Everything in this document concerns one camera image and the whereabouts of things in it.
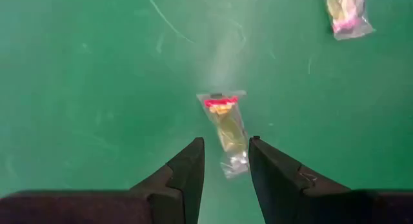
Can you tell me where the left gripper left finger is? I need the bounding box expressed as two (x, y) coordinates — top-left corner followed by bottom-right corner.
(128, 137), (206, 224)

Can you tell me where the clear gummy candy packet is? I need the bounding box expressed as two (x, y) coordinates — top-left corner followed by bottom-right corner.
(196, 90), (252, 180)
(321, 0), (376, 41)

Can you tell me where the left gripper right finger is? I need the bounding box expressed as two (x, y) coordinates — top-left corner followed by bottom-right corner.
(248, 136), (356, 224)

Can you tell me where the green table mat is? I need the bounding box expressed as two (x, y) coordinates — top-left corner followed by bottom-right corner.
(0, 0), (413, 224)

